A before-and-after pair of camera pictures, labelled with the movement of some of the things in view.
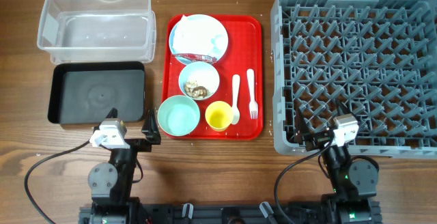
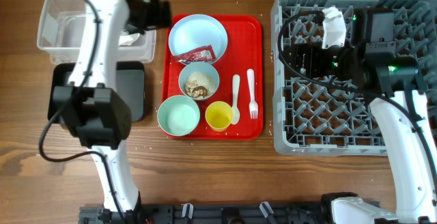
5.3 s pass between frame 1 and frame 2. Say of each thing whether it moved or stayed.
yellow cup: stayed
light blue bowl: stayed
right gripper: moved
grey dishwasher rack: stayed
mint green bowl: stayed
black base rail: stayed
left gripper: moved
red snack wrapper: stayed
